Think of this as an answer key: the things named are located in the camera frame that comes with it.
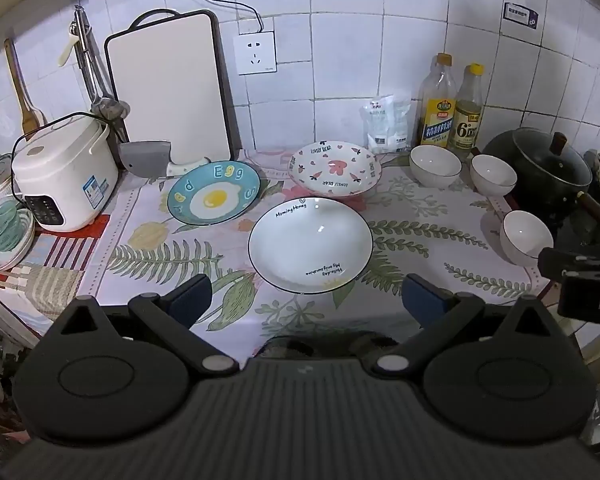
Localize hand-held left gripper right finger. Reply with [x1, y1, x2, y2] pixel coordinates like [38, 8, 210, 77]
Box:
[370, 274, 556, 376]

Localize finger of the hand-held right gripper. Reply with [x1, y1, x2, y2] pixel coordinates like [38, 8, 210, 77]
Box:
[537, 246, 600, 281]

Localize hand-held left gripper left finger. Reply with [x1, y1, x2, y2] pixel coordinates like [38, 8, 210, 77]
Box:
[47, 274, 241, 376]

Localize white bowl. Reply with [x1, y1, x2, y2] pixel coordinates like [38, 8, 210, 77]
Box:
[410, 145, 462, 189]
[500, 210, 555, 267]
[470, 154, 518, 197]

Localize teal fried egg plate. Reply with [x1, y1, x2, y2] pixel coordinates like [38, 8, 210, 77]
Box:
[167, 161, 262, 226]

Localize white black-rimmed plate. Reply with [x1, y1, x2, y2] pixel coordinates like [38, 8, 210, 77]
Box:
[248, 196, 373, 295]

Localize white pink-patterned plate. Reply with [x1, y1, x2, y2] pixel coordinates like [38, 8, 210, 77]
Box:
[287, 141, 382, 198]

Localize black gas stove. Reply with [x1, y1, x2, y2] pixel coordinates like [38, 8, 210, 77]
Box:
[510, 180, 600, 261]

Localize floral tablecloth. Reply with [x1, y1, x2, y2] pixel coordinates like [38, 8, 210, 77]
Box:
[75, 146, 552, 358]

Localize black pot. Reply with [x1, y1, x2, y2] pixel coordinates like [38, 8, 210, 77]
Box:
[481, 129, 600, 233]

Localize glass pot lid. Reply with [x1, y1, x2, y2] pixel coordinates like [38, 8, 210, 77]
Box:
[511, 127, 593, 192]

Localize person's checkered fuzzy trousers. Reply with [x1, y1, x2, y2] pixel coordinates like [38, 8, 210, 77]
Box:
[260, 332, 396, 361]

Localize grey cleaver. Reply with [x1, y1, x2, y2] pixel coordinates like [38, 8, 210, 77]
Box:
[118, 140, 212, 179]

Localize striped cloth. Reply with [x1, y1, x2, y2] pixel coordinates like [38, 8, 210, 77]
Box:
[0, 212, 112, 321]

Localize clear bottle yellow cap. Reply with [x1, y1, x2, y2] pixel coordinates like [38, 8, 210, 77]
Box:
[449, 63, 485, 156]

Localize white plastic bag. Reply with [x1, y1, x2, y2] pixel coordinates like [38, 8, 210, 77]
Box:
[362, 95, 412, 155]

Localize white rice cooker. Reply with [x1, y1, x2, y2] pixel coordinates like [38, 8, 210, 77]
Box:
[11, 114, 120, 233]

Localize clear bottle yellow label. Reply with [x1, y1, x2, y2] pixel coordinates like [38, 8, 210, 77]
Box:
[417, 52, 457, 150]

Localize metal ladle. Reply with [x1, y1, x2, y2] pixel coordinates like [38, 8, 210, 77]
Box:
[77, 20, 113, 121]
[87, 35, 131, 121]

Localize green plastic strainer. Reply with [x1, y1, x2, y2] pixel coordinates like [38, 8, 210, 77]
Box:
[0, 199, 22, 251]

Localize white cutting board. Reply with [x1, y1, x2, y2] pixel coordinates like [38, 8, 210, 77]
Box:
[104, 8, 241, 168]

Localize wooden spatula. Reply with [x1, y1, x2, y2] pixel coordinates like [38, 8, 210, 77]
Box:
[4, 38, 47, 136]

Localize white plastic utensil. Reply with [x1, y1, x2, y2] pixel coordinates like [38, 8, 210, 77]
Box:
[59, 24, 82, 68]

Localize wall sticker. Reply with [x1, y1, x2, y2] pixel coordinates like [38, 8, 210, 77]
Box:
[502, 2, 542, 33]

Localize white wall socket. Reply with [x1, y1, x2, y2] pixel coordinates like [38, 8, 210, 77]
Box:
[232, 31, 279, 77]

